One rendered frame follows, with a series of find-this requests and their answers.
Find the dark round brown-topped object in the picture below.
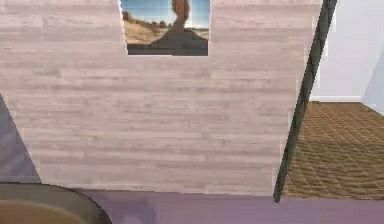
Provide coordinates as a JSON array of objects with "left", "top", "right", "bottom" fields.
[{"left": 0, "top": 182, "right": 113, "bottom": 224}]

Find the desert landscape wall picture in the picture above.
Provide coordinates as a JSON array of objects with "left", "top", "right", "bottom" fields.
[{"left": 119, "top": 0, "right": 212, "bottom": 57}]

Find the dark grey door frame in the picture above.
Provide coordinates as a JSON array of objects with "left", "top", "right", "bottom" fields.
[{"left": 272, "top": 0, "right": 338, "bottom": 204}]

